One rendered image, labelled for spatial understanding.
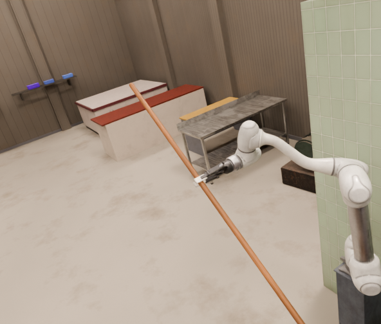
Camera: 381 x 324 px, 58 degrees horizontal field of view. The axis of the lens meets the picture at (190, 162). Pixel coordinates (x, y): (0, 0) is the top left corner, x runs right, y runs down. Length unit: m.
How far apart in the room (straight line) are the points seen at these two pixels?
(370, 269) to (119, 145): 6.23
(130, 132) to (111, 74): 4.75
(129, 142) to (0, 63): 5.18
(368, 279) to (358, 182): 0.60
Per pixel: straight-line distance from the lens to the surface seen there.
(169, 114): 8.01
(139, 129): 7.74
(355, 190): 1.82
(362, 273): 2.19
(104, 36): 12.08
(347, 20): 2.44
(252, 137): 1.84
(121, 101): 9.57
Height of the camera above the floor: 2.77
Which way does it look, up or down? 24 degrees down
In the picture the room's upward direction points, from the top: 14 degrees counter-clockwise
